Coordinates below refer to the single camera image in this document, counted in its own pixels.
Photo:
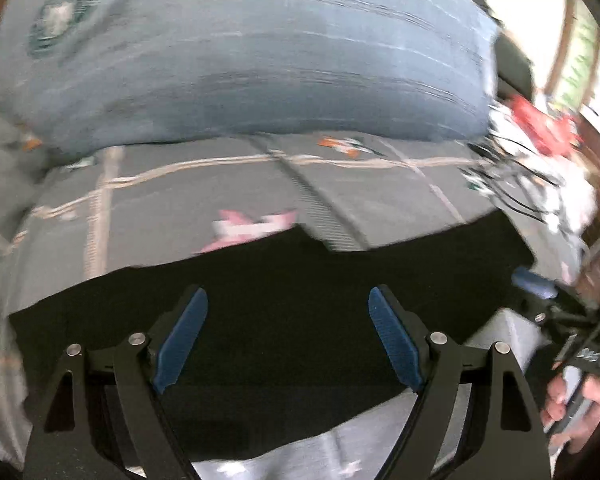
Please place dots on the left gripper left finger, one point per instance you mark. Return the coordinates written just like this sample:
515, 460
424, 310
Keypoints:
70, 422

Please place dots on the person's right hand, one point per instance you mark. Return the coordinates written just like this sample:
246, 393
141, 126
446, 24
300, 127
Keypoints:
582, 427

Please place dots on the grey patterned bed sheet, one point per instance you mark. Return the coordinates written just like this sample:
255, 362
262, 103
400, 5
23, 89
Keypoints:
155, 203

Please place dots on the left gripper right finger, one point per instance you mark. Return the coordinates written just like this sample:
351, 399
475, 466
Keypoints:
474, 416

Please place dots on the black pants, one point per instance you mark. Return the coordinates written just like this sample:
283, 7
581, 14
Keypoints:
288, 349

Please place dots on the blue plaid pillow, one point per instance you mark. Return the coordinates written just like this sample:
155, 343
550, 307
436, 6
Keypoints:
83, 75

